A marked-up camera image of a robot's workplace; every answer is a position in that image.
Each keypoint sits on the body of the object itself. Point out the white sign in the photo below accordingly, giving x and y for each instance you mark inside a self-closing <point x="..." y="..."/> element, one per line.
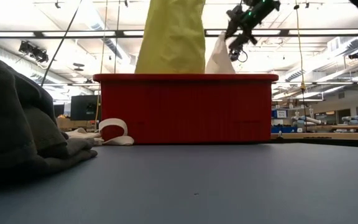
<point x="282" y="114"/>

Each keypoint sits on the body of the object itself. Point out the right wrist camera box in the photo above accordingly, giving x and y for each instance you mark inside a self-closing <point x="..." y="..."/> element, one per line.
<point x="233" y="14"/>

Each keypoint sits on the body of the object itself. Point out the blue storage bins row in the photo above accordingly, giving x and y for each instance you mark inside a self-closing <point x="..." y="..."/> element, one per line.
<point x="286" y="129"/>

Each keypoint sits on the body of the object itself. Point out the dark grey garment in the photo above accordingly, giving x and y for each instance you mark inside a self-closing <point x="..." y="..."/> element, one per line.
<point x="11" y="124"/>

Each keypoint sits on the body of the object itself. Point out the black ceiling camera rig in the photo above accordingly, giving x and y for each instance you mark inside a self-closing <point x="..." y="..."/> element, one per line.
<point x="34" y="51"/>

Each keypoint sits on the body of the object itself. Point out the black ceiling beam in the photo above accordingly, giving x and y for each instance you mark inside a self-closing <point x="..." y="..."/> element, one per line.
<point x="73" y="32"/>

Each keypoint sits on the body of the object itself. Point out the cardboard box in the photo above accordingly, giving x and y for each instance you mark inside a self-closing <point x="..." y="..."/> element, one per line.
<point x="64" y="123"/>

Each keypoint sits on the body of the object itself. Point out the black monitor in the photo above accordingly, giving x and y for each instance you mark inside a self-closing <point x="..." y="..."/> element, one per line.
<point x="84" y="107"/>

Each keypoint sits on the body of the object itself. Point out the white ceiling vent unit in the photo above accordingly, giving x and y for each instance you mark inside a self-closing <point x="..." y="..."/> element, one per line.
<point x="333" y="44"/>

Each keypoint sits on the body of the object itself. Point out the black ceiling speaker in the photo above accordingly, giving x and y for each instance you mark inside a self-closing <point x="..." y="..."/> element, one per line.
<point x="355" y="55"/>

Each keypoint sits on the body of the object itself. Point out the white lace garment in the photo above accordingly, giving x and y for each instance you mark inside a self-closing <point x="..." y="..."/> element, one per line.
<point x="219" y="59"/>

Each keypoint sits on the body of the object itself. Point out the yellow shirt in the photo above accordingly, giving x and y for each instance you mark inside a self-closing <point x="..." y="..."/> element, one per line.
<point x="172" y="40"/>

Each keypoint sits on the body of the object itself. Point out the red plastic laundry basket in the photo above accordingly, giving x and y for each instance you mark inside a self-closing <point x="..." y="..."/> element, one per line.
<point x="185" y="109"/>

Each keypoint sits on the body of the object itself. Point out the beige striped cloth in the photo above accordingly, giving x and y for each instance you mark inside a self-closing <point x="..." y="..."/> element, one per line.
<point x="121" y="141"/>

